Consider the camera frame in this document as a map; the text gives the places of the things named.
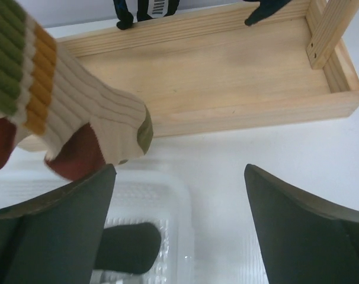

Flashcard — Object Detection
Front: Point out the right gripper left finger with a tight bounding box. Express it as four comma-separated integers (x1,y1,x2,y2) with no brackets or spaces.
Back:
0,165,116,283

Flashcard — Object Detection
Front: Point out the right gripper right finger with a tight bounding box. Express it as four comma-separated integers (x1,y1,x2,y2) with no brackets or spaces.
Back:
244,164,359,283

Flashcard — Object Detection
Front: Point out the black blue sport sock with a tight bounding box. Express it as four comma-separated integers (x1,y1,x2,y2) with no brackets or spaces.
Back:
137,0,180,22

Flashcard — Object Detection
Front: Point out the small black sock in basket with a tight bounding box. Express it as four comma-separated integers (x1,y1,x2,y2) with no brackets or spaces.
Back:
94,222,162,275

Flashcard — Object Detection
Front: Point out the white plastic basket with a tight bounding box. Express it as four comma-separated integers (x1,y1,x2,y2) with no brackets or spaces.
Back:
0,166,194,283

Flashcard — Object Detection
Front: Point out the black santa sock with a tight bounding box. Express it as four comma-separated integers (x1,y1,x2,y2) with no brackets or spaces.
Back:
244,0,291,27

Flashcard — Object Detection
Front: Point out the wooden hanging rack frame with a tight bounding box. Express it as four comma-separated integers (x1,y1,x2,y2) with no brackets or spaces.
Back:
60,1,359,137

